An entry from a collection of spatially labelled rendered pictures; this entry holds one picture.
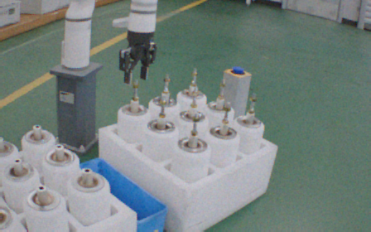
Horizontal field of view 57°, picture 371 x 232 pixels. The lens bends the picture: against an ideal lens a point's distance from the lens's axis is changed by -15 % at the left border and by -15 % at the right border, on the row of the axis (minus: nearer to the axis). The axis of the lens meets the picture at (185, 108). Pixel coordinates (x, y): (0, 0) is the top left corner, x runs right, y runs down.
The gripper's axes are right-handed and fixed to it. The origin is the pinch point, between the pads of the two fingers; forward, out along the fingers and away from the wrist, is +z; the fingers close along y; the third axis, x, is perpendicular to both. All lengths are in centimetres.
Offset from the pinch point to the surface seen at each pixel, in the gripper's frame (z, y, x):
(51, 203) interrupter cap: 10, -46, -17
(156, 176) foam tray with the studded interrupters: 18.6, -11.8, -18.0
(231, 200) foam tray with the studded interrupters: 28.2, 4.2, -33.7
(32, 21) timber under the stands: 31, 102, 204
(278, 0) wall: 22, 489, 129
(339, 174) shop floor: 34, 53, -59
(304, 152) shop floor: 34, 61, -40
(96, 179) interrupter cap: 9.8, -33.2, -17.1
